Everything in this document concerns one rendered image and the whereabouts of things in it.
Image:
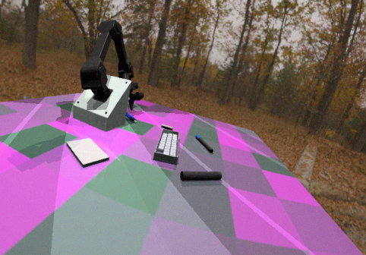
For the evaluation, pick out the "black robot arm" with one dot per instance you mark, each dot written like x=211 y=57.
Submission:
x=93 y=72

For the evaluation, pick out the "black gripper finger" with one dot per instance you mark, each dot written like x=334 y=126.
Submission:
x=131 y=101

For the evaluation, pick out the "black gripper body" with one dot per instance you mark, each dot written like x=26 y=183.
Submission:
x=139 y=94

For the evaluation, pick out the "blue stylus with white tip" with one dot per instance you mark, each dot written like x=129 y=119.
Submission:
x=130 y=117

